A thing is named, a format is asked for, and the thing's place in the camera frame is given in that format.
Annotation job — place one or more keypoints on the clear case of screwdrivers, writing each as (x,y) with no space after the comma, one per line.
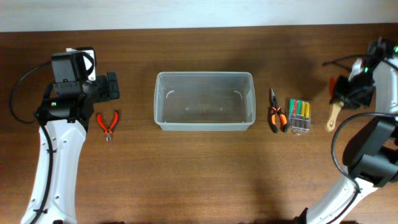
(299,116)

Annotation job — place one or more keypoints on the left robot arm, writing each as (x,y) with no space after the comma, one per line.
(63,117)

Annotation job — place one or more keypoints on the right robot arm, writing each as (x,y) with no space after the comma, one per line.
(368,165)

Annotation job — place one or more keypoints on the orange scraper with wooden handle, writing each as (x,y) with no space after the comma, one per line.
(336,106)

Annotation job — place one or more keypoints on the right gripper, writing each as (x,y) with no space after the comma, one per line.
(350,102)

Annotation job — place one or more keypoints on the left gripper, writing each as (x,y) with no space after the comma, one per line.
(110,86)

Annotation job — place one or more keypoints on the clear plastic container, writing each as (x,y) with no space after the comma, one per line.
(204,101)

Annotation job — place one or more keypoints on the orange-black needle-nose pliers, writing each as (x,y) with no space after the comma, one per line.
(276,111)

